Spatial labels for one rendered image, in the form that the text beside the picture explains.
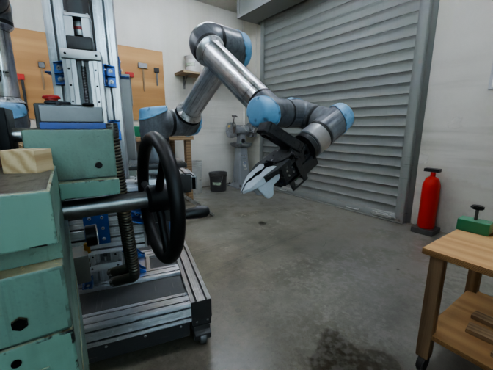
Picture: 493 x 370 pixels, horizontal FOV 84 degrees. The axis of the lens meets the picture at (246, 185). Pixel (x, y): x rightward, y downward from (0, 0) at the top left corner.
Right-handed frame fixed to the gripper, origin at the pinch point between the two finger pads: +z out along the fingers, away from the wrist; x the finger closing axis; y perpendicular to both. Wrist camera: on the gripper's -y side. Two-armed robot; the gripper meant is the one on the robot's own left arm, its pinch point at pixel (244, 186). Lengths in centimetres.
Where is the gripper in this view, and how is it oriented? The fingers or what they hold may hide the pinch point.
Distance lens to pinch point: 59.5
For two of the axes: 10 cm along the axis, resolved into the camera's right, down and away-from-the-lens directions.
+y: 4.3, 7.9, 4.3
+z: -7.2, 5.9, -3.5
